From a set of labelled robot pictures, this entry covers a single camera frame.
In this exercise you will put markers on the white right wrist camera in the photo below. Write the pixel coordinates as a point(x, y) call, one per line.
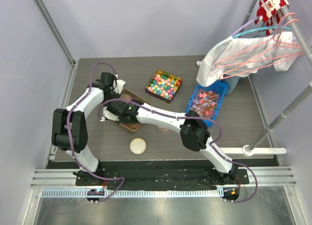
point(106, 115)

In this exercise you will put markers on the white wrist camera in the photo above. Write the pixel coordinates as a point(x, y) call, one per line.
point(106, 115)
point(119, 84)

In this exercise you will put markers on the aluminium corner post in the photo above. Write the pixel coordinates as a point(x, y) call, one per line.
point(53, 28)

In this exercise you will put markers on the aluminium frame rail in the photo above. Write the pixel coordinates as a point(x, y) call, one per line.
point(262, 176)

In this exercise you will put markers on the round gold jar lid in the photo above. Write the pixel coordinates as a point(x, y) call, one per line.
point(137, 146)

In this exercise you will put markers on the red white cloth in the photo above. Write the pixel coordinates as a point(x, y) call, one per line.
point(269, 11)

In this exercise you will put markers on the white shirt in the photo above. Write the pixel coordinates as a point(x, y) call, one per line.
point(207, 73)

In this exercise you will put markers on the clear glass jar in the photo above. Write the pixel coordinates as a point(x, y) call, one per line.
point(162, 129)

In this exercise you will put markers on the grey clothes rack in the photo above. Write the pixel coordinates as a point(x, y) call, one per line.
point(285, 98)

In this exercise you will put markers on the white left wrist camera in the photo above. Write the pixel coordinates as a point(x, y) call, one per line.
point(119, 84)

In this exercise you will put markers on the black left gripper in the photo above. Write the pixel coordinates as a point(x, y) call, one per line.
point(116, 94)

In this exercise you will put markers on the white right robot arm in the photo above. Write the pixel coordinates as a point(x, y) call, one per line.
point(191, 128)

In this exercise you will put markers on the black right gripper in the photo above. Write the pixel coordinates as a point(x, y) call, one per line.
point(120, 120)

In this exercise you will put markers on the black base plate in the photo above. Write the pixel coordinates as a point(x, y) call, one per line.
point(161, 175)

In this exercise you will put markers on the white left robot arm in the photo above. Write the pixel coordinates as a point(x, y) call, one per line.
point(69, 128)

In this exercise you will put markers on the grey blue cloth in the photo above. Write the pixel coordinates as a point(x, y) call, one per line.
point(231, 82)

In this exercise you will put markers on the gold tin of popsicle candies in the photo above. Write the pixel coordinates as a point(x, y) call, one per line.
point(128, 95)

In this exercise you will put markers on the slotted cable duct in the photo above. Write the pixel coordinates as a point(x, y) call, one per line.
point(96, 193)

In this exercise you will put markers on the pink wire hanger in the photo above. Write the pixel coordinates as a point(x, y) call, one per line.
point(275, 50)

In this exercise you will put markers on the dark tin of star candies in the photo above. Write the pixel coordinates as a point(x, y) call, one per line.
point(163, 86)

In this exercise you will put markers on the teal hanger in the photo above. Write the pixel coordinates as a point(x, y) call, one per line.
point(261, 32)

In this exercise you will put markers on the blue bin of lollipops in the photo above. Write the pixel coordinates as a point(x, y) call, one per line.
point(207, 101)

